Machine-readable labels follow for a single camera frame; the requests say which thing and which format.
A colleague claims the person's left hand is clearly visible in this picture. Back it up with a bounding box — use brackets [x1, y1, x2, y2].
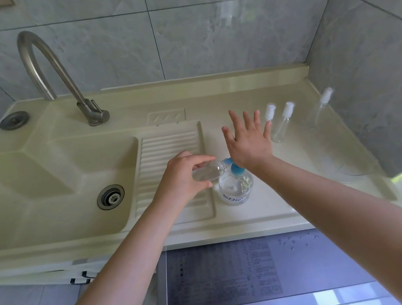
[147, 147, 221, 212]

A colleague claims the person's right hand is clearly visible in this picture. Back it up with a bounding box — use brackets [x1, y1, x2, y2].
[219, 106, 277, 174]

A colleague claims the small clear bottle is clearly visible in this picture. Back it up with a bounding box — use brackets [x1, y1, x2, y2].
[190, 158, 228, 183]
[263, 102, 279, 127]
[302, 100, 330, 131]
[268, 101, 299, 144]

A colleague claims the clear hand sanitizer pump bottle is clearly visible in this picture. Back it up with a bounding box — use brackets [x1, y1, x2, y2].
[215, 155, 256, 208]

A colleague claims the person's right forearm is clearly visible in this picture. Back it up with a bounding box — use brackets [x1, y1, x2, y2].
[251, 140, 402, 305]

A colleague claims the person's left forearm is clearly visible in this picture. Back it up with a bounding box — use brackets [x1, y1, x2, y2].
[35, 195, 193, 305]

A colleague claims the steel sink drain strainer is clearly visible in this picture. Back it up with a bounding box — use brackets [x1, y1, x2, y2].
[95, 183, 127, 212]

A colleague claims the grey washing machine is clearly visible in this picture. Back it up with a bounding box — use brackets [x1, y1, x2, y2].
[148, 221, 402, 305]

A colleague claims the curved steel faucet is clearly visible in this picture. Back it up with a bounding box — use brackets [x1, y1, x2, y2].
[16, 23, 111, 134]

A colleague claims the cream sink with washboard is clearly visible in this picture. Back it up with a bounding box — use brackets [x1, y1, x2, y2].
[0, 53, 402, 287]

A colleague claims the round steel hole cover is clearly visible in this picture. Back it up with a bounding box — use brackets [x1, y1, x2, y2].
[0, 110, 31, 132]

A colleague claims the white cabinet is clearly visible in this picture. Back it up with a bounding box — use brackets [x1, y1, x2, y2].
[0, 250, 157, 293]

